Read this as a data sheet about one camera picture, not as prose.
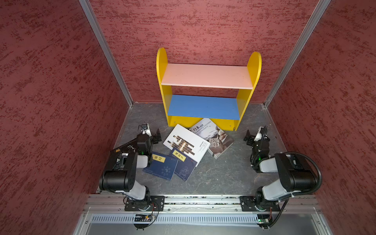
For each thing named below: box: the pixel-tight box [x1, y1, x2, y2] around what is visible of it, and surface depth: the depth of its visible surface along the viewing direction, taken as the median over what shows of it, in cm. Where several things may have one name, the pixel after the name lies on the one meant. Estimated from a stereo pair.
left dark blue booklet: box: [142, 151, 179, 182], surface depth 87 cm
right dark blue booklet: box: [169, 147, 198, 182], surface depth 87 cm
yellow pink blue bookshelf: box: [156, 47, 262, 132], surface depth 87 cm
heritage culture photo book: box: [188, 117, 235, 160], surface depth 97 cm
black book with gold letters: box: [109, 138, 138, 156], surface depth 94 cm
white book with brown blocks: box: [163, 123, 211, 168], surface depth 94 cm
